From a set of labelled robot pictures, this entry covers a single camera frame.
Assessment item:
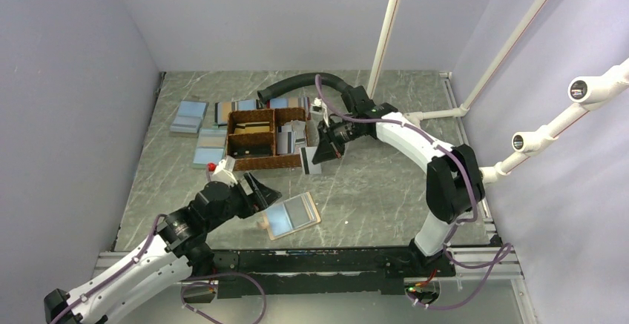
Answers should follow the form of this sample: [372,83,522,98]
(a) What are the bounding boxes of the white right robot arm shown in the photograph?
[312,86,485,276]

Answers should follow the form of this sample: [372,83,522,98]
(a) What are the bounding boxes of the grey striped credit card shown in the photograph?
[299,147,322,175]

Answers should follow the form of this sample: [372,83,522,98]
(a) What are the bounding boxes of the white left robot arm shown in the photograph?
[44,159,282,323]

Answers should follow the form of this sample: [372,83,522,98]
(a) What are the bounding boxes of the brown woven divided basket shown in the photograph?
[226,107,307,171]

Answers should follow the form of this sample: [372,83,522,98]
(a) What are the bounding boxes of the grey cards in basket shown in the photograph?
[277,120,308,155]

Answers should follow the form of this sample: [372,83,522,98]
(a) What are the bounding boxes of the tan leather card holder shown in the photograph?
[259,191,322,242]

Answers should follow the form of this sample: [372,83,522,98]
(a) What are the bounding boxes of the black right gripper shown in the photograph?
[312,116,362,165]

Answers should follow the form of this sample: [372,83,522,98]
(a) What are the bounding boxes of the aluminium frame rail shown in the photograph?
[78,250,534,324]

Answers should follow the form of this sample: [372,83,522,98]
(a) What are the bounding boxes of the white PVC pipe frame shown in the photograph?
[367,0,628,183]

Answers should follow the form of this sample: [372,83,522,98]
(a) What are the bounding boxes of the blue card stack far left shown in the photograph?
[170,100,208,134]

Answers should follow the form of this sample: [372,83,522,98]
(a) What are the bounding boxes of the blue credit cards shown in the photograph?
[265,194,318,238]

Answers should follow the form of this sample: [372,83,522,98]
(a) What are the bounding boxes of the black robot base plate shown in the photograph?
[190,245,456,299]

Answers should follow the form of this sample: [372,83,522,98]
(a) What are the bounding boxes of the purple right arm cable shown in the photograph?
[314,73,515,311]

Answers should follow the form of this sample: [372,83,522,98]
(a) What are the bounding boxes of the row of cards behind basket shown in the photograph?
[214,96,312,126]

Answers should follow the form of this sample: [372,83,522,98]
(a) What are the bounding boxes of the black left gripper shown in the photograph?
[206,171,280,231]

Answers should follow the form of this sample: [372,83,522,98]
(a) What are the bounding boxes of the black corrugated hose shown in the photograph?
[257,73,365,107]

